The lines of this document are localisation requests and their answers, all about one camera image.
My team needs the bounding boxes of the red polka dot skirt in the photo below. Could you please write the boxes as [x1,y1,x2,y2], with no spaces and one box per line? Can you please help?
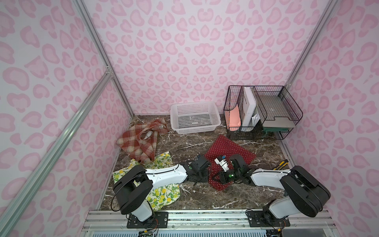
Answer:
[204,135,256,191]

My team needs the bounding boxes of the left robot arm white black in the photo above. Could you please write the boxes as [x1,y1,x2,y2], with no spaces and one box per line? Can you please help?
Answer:
[113,155,210,222]

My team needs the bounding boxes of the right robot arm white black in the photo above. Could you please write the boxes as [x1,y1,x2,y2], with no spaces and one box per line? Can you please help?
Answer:
[212,154,331,221]

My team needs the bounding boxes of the yellow black utility knife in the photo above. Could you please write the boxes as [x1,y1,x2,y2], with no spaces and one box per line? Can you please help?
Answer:
[273,160,289,170]

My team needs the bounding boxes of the lemon print skirt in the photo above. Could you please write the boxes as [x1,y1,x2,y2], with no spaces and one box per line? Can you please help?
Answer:
[113,151,181,211]

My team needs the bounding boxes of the green book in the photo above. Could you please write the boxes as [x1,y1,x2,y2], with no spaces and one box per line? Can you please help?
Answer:
[263,127,289,134]

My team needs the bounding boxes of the pink folder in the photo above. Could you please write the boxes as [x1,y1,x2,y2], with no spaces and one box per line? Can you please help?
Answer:
[226,105,241,131]

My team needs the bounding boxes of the white plastic basket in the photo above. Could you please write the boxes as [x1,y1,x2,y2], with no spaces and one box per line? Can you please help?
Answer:
[170,101,221,135]

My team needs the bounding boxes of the white envelope papers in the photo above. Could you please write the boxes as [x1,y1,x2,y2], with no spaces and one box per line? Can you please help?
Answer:
[252,114,261,127]

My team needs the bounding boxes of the red plaid skirt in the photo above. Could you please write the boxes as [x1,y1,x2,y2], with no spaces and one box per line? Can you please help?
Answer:
[116,118,168,165]

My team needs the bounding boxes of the grey laptop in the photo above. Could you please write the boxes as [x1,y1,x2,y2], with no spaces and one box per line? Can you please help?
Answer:
[258,95,298,129]

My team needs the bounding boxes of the white binder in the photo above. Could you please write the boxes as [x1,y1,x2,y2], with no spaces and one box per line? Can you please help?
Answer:
[242,87,257,127]

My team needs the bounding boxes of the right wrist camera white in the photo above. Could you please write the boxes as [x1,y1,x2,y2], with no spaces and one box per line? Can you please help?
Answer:
[214,156,229,172]

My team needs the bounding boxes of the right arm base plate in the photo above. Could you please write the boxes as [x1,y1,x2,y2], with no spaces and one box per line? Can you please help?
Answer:
[245,209,291,228]

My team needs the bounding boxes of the black wire desk organizer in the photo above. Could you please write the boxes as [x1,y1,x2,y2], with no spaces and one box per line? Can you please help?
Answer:
[224,86,303,140]

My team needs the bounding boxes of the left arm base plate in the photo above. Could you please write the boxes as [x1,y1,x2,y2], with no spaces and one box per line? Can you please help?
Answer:
[127,211,169,229]

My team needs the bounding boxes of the aluminium front rail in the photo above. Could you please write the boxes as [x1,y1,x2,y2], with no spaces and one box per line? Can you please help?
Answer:
[80,209,340,237]

